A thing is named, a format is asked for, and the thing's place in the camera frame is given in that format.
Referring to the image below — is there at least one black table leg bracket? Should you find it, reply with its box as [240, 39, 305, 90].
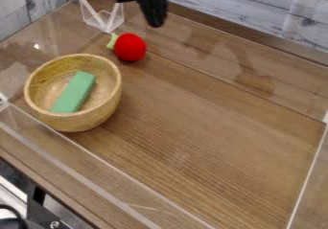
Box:
[27, 187, 72, 229]

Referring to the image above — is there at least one wooden bowl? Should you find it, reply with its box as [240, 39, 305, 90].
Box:
[24, 54, 122, 132]

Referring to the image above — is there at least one green rectangular block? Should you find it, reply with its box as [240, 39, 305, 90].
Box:
[50, 71, 96, 113]

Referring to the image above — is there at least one clear acrylic corner bracket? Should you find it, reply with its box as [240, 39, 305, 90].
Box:
[78, 0, 125, 34]

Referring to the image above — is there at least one red toy fruit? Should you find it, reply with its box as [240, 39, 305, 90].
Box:
[106, 33, 146, 61]

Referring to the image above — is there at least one black cable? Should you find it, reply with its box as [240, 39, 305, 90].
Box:
[0, 204, 30, 229]

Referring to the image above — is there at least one clear acrylic tray wall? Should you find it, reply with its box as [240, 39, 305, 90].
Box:
[0, 95, 214, 229]

